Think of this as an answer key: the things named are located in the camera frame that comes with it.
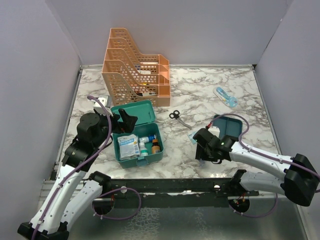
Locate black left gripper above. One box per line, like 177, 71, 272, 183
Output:
94, 108, 138, 148

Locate small clear blue packet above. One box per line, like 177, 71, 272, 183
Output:
199, 160, 205, 167

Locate teal plastic medicine box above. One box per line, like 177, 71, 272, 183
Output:
111, 100, 164, 169

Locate white blue bandage roll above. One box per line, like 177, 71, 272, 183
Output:
139, 134, 157, 143

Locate teal divided tray insert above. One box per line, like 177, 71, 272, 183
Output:
212, 116, 243, 139

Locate amber medicine bottle orange cap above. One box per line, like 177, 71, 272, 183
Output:
151, 138, 161, 154

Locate black handled scissors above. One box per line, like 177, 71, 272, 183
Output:
169, 110, 193, 130

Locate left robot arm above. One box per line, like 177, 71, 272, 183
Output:
17, 108, 141, 240

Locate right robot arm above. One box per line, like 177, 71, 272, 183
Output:
192, 128, 320, 207

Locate blue white dressing packet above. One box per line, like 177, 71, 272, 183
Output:
187, 132, 197, 145

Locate white blue wipes packet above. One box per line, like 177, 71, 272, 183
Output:
117, 134, 140, 160

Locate white bottle green label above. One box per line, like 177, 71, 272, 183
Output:
138, 142, 149, 157

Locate peach plastic file organizer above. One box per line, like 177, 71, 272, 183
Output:
101, 28, 171, 107

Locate blue toothbrush blister pack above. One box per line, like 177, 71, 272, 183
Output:
213, 86, 238, 108

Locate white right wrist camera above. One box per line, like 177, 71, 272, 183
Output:
207, 125, 220, 138

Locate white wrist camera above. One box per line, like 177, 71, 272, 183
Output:
207, 125, 220, 138
93, 95, 112, 116

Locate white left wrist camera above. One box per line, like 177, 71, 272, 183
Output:
93, 95, 112, 116

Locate black metal base rail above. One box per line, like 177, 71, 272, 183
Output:
102, 178, 259, 208

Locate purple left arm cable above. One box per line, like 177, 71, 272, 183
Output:
31, 94, 142, 240

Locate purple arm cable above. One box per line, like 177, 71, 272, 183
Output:
207, 113, 320, 218
31, 94, 142, 240

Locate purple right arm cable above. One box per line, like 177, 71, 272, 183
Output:
207, 113, 320, 218

